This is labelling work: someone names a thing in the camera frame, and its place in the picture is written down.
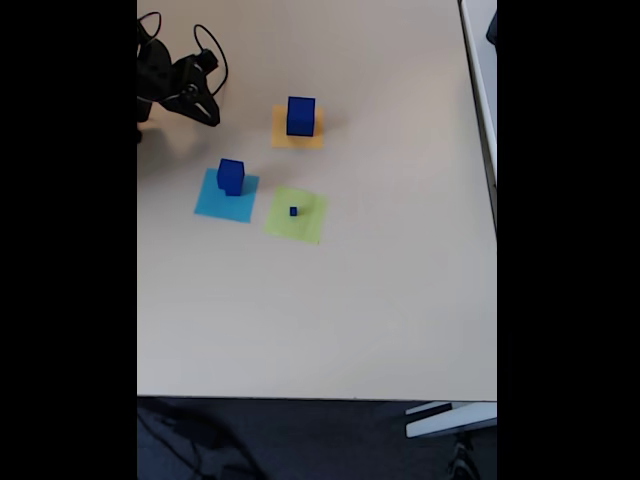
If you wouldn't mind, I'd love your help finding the green paper square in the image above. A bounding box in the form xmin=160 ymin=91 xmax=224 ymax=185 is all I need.
xmin=263 ymin=185 xmax=330 ymax=246

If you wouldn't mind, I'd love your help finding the orange paper square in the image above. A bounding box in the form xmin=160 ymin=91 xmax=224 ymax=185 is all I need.
xmin=271 ymin=104 xmax=325 ymax=150

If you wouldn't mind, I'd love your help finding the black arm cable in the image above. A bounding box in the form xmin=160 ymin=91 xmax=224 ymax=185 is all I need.
xmin=137 ymin=11 xmax=163 ymax=42

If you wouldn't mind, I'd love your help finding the black floor cable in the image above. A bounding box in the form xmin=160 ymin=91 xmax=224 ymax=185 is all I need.
xmin=137 ymin=399 xmax=261 ymax=480

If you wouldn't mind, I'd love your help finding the light blue paper square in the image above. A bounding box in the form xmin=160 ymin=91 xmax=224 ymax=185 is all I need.
xmin=193 ymin=167 xmax=261 ymax=224

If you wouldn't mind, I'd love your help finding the large blue cube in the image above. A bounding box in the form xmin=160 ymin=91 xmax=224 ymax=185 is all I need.
xmin=285 ymin=96 xmax=317 ymax=138

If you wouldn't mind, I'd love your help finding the white table foot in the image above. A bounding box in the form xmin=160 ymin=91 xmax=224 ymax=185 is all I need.
xmin=404 ymin=401 xmax=498 ymax=440

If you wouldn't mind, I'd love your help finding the medium blue cube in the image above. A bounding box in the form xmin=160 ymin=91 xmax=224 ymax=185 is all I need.
xmin=216 ymin=158 xmax=246 ymax=197

